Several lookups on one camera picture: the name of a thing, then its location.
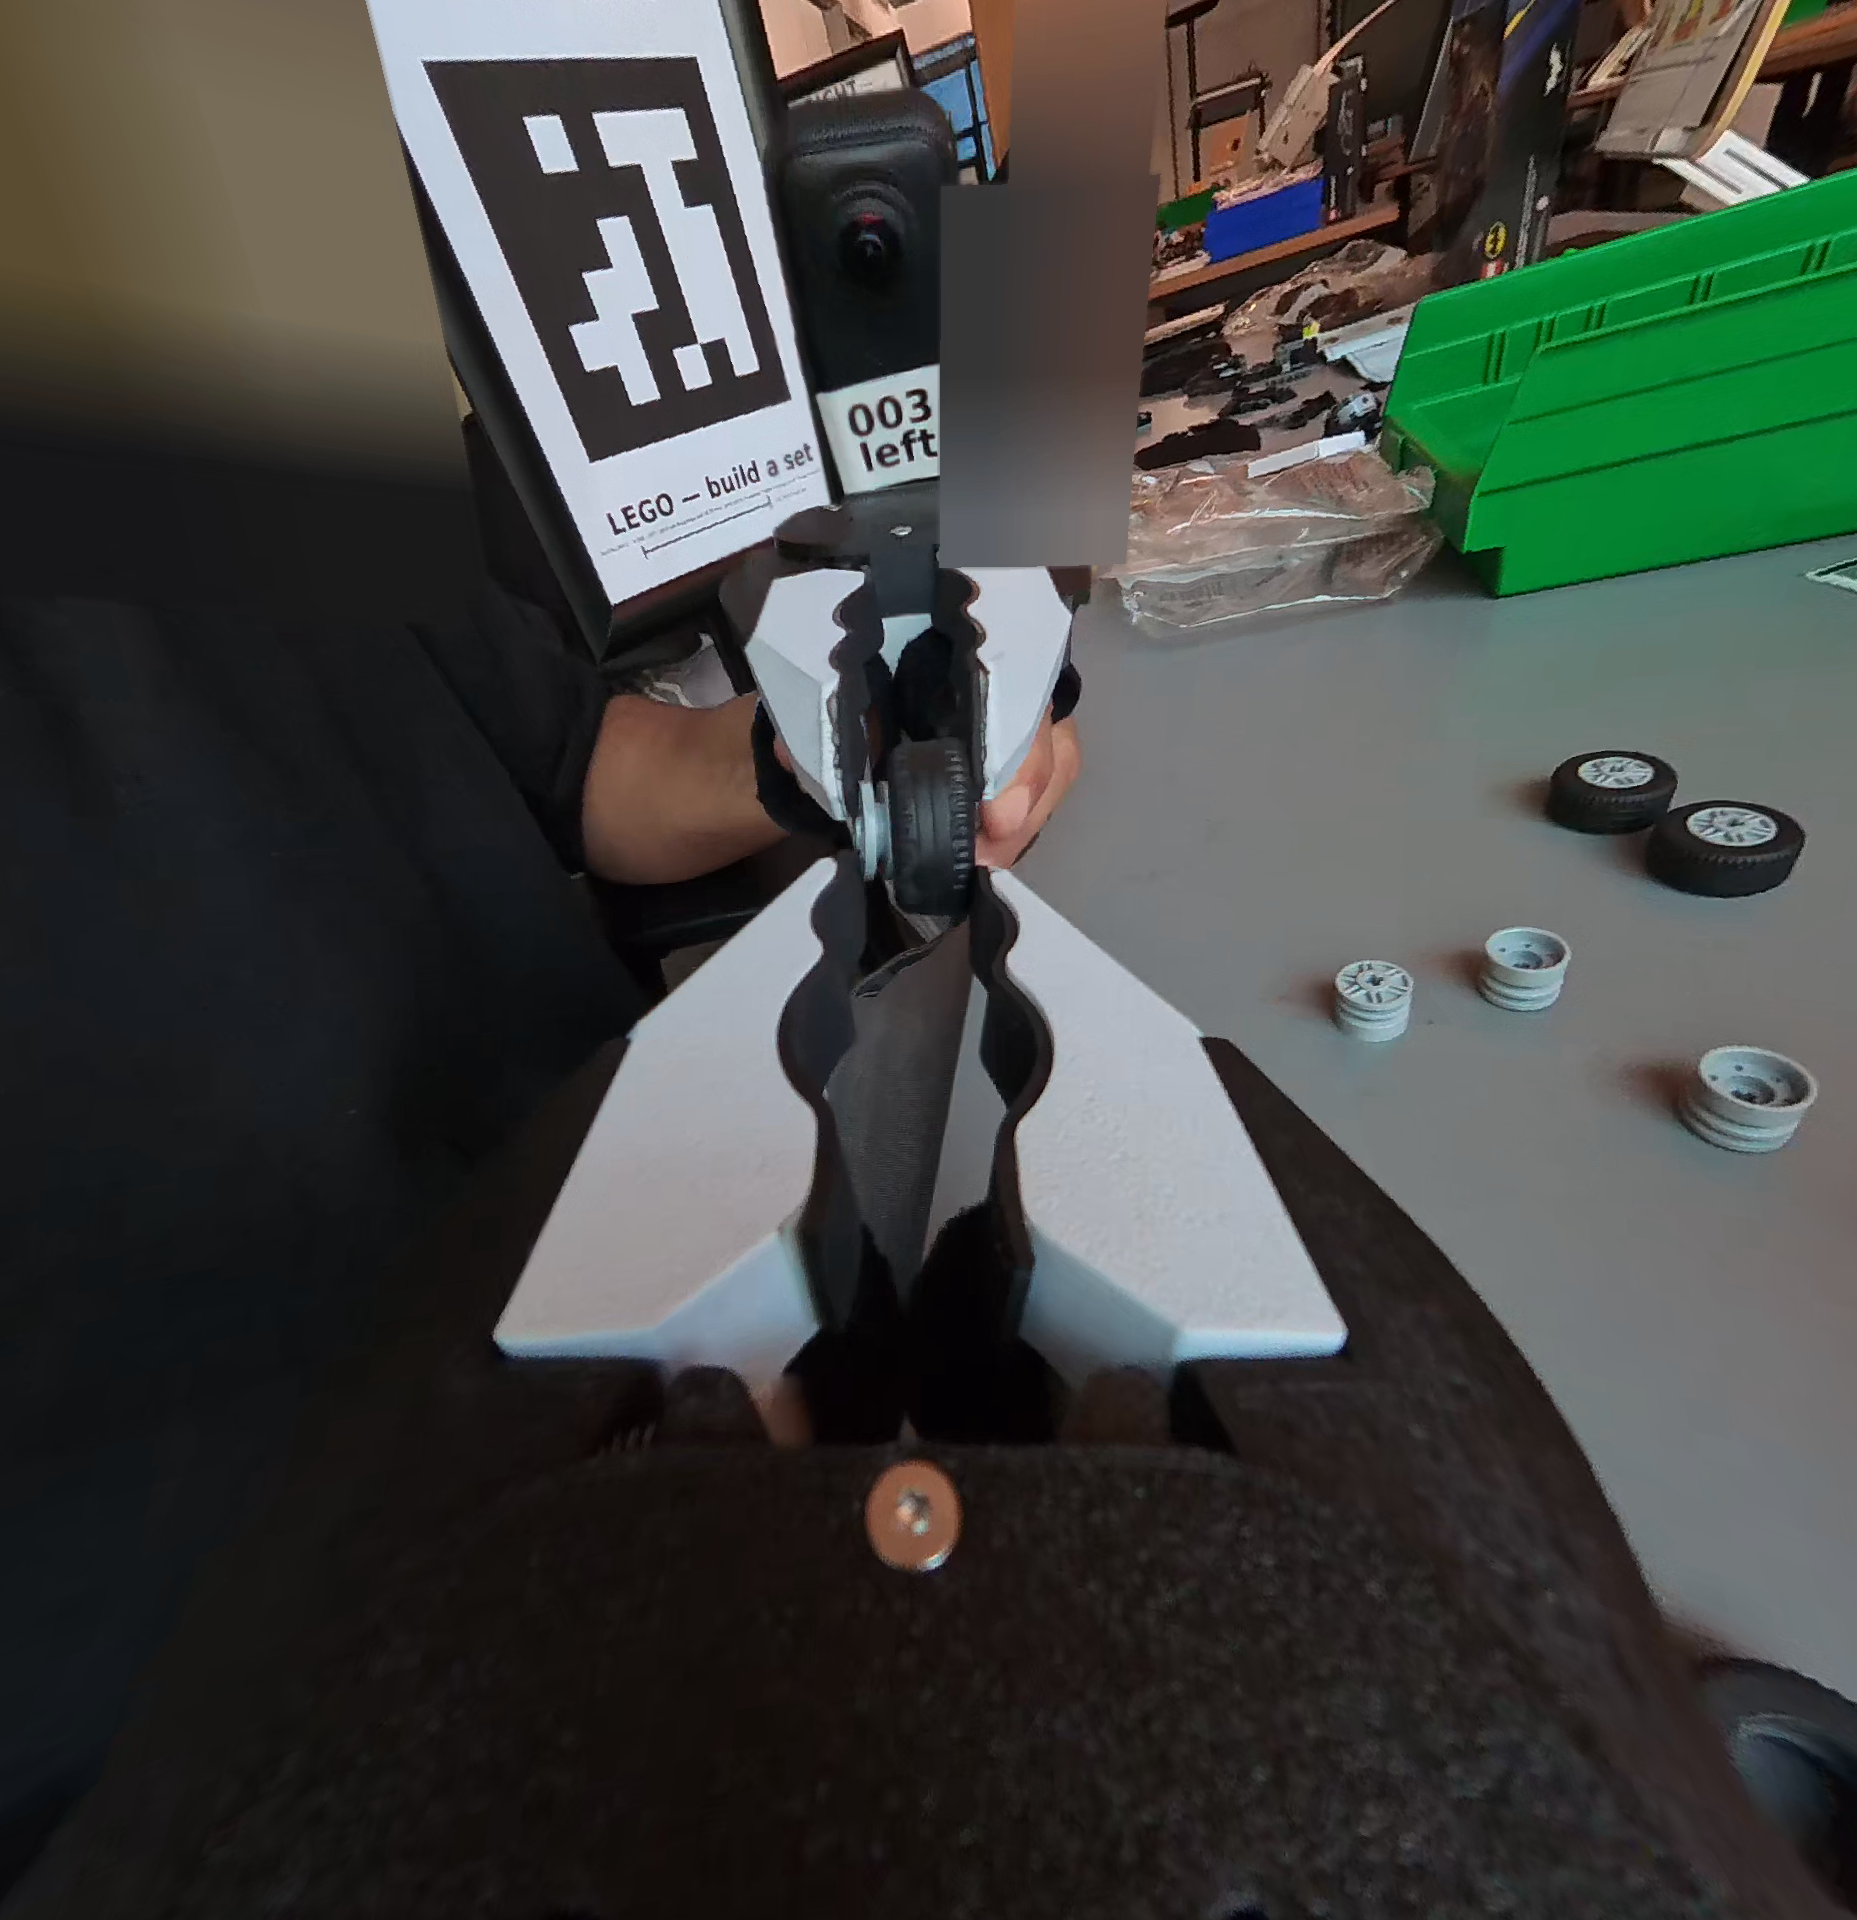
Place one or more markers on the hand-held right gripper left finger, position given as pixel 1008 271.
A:
pixel 673 1200

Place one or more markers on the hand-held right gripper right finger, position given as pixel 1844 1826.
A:
pixel 1167 1200

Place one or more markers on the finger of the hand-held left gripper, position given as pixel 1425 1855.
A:
pixel 1025 674
pixel 800 674

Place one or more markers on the black rubber lego tyre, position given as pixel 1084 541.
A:
pixel 931 823
pixel 1813 1701

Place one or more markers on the grey lego wheel rim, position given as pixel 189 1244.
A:
pixel 874 841
pixel 1372 1001
pixel 1526 968
pixel 1748 1098

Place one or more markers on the person's left forearm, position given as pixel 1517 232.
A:
pixel 673 796

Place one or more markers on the pile of dark lego parts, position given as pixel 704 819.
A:
pixel 1213 435

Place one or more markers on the assembled black lego wheel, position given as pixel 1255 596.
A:
pixel 1722 847
pixel 1610 791

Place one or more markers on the tall black lego box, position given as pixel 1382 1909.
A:
pixel 1513 136

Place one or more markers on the person's left hand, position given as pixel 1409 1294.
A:
pixel 1025 819

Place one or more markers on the wooden workbench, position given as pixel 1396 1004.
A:
pixel 1287 248

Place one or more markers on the person's black shirt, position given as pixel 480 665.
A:
pixel 268 900

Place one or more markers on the small blue storage bin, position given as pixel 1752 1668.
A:
pixel 1264 227

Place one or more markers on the green plastic storage bin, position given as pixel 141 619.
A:
pixel 1694 465
pixel 1694 277

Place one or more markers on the white stand base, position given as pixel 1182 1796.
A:
pixel 1745 169

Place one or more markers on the wooden clipboard stand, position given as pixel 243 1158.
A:
pixel 1694 76

